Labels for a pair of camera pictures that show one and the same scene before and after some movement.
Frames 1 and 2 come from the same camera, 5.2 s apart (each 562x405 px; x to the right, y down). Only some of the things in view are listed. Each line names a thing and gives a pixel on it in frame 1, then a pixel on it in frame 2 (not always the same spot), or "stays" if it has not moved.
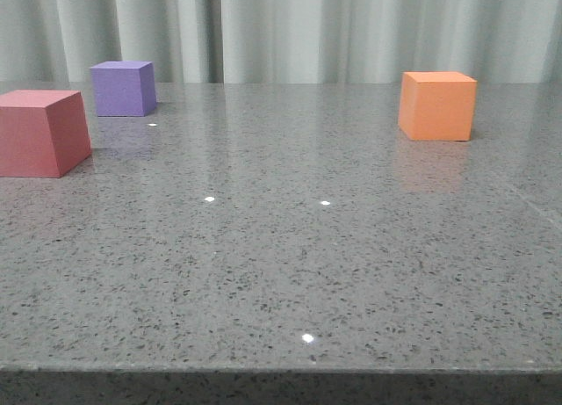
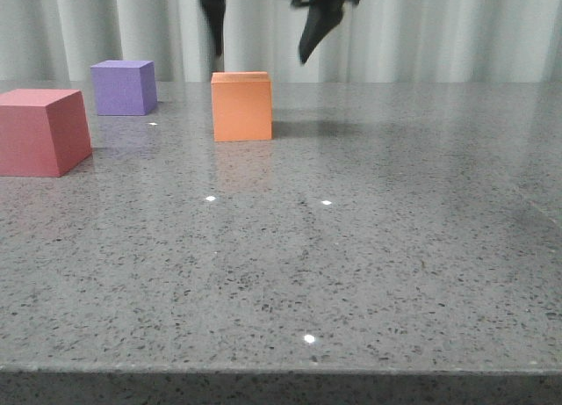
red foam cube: [44, 133] stays
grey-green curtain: [282, 32] stays
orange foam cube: [436, 105] -> [242, 105]
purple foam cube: [124, 88] stays
